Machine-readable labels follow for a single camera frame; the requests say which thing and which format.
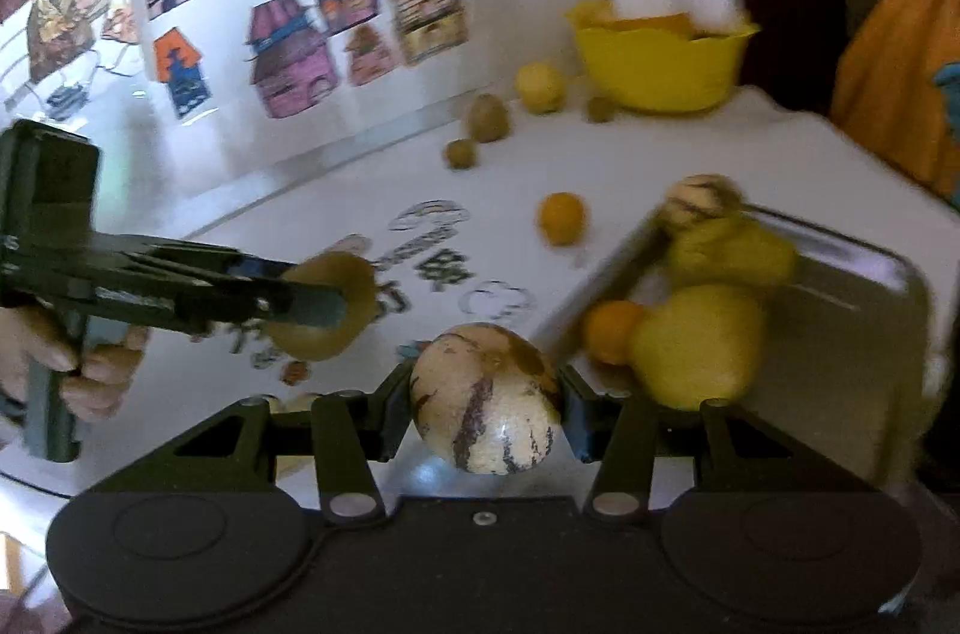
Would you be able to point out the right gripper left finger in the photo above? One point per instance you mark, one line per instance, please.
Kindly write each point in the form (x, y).
(351, 430)

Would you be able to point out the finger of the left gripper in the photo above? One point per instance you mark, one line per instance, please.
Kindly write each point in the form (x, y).
(192, 305)
(174, 258)

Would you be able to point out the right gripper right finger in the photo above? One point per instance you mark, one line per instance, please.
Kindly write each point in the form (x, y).
(619, 434)

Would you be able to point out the small orange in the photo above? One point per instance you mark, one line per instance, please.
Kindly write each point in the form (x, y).
(608, 328)
(562, 219)

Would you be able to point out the large yellow-brown pear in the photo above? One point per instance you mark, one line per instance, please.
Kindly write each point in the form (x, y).
(702, 342)

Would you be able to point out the striped pepino melon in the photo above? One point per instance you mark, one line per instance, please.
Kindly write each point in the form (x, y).
(486, 400)
(699, 198)

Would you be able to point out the brown kiwi-like fruit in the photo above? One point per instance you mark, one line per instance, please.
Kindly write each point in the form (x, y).
(353, 277)

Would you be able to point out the yellow-green pear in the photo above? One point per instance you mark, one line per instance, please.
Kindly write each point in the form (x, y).
(731, 250)

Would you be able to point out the small brown-green fruit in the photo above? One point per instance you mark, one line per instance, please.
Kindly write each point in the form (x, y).
(460, 155)

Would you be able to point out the small olive fruit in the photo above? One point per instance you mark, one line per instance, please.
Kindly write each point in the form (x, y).
(599, 110)

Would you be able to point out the tan striped round fruit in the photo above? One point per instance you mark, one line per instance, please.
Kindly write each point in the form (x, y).
(487, 119)

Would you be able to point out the person's left hand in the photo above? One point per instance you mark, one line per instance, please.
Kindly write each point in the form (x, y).
(95, 382)

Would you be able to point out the dark metal baking tray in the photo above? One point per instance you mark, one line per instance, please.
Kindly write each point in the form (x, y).
(845, 352)

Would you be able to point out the colourful houses drawing sheet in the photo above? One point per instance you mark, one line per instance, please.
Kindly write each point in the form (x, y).
(242, 84)

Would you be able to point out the white printed table cover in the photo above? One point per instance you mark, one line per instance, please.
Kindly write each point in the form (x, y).
(459, 247)

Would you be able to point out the yellow lemon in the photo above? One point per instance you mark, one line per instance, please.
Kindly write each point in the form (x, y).
(541, 88)

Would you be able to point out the yellow plastic bowl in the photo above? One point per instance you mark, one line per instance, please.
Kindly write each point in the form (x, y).
(661, 65)

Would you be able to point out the white paper cup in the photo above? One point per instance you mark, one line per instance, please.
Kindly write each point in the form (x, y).
(717, 17)

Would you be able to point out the woman in orange dress poster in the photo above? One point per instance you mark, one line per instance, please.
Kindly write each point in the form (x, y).
(886, 99)

